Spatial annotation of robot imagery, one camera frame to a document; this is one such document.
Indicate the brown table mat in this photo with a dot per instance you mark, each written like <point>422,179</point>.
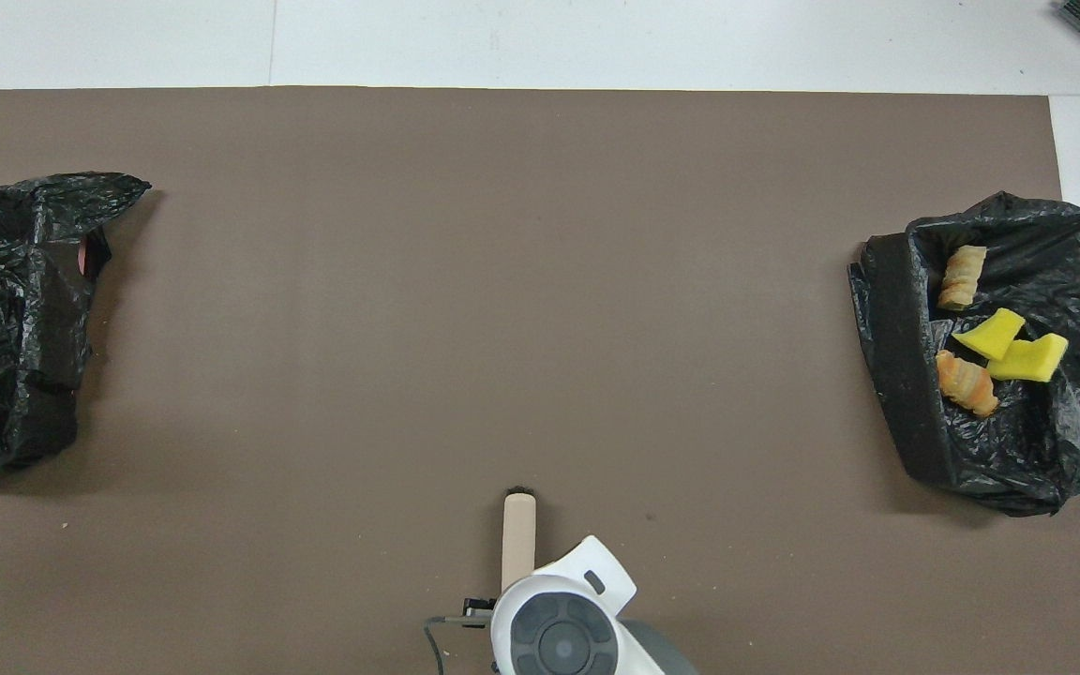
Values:
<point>502,281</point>

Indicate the yellow sponge block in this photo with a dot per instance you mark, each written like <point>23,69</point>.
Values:
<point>1027,359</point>

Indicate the orange striped croissant piece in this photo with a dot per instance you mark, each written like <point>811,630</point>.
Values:
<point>967,384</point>

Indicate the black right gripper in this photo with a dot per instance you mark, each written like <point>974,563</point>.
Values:
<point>477,611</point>

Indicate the yellow sponge wedge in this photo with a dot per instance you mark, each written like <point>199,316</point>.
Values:
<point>992,335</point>

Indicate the pink plastic bin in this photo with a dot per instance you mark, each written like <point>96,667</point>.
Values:
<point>87,255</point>

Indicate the open black bag-lined bin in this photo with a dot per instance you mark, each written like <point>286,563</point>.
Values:
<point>887,375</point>

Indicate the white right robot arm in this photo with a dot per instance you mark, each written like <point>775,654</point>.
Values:
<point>563,628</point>

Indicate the crumpled black trash bag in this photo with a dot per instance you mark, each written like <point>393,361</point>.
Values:
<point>34,309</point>

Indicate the beige hand brush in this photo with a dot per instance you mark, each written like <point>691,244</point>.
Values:
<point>518,539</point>

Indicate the pale flaky pastry piece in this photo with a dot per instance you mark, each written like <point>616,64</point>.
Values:
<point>962,278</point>

